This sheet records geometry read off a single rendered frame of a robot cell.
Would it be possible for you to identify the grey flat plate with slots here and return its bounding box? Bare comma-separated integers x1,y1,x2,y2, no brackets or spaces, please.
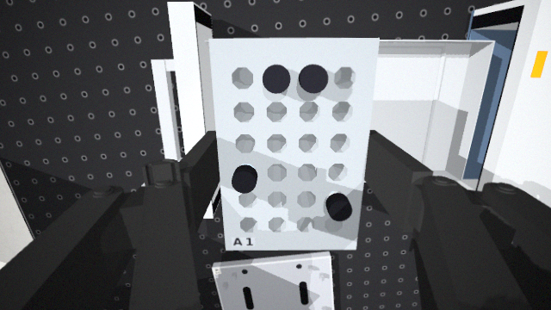
212,251,334,310

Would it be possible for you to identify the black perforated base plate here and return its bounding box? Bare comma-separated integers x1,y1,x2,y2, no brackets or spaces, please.
0,0,513,310

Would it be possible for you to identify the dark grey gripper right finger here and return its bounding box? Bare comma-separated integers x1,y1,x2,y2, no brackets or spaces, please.
364,130,551,310

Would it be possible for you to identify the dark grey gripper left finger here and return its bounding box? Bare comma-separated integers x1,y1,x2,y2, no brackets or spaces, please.
0,131,220,310

